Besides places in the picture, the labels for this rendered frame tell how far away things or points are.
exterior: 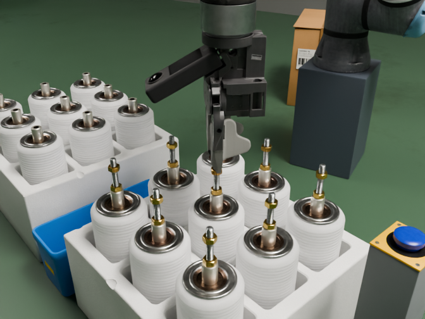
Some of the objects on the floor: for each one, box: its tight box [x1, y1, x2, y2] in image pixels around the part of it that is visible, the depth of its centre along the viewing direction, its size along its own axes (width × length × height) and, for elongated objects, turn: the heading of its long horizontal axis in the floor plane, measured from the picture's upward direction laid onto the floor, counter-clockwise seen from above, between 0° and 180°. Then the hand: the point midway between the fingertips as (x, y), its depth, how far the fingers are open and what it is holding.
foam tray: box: [64, 174, 370, 319], centre depth 86 cm, size 39×39×18 cm
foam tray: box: [0, 113, 180, 262], centre depth 122 cm, size 39×39×18 cm
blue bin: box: [32, 179, 150, 297], centre depth 102 cm, size 30×11×12 cm, turn 131°
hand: (212, 159), depth 73 cm, fingers open, 3 cm apart
